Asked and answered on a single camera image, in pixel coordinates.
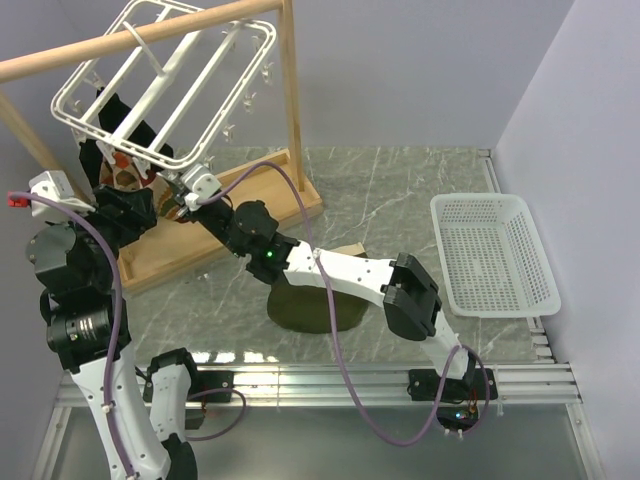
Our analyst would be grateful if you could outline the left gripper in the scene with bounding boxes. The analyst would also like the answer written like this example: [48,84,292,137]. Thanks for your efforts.
[46,183,156,288]

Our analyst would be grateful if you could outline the patterned striped underwear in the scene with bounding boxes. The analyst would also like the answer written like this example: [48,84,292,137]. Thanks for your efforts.
[99,152,181,222]

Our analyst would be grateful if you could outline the olive green underwear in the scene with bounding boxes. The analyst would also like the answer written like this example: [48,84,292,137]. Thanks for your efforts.
[267,277,369,335]

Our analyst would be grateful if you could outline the white plastic clip hanger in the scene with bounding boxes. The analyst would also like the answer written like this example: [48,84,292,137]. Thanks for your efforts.
[51,1,278,173]

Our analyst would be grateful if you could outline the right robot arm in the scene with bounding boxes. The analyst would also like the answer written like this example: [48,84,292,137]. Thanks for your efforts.
[188,198,476,402]

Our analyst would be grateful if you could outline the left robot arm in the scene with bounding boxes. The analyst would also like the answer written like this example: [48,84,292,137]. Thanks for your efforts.
[11,172,231,479]

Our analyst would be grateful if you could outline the black hanging garment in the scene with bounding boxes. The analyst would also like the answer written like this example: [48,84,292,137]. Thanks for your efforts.
[79,87,175,186]

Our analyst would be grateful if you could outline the white plastic basket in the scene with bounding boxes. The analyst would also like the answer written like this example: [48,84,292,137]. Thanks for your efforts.
[430,193,561,319]

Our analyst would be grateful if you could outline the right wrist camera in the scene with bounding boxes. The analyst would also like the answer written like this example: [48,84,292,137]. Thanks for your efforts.
[179,163,221,211]

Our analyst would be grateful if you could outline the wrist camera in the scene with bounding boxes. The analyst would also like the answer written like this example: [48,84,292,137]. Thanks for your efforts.
[8,170,96,224]
[179,163,221,211]

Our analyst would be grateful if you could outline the wooden drying rack frame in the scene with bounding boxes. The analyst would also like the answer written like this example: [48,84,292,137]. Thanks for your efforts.
[0,0,324,295]

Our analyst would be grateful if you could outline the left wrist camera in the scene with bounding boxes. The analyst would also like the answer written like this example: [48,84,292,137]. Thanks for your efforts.
[8,170,96,224]

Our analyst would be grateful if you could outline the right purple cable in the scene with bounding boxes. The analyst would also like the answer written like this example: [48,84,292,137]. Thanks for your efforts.
[199,161,491,446]

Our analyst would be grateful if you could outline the aluminium mounting rail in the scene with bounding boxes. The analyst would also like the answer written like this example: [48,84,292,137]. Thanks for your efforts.
[32,362,585,480]

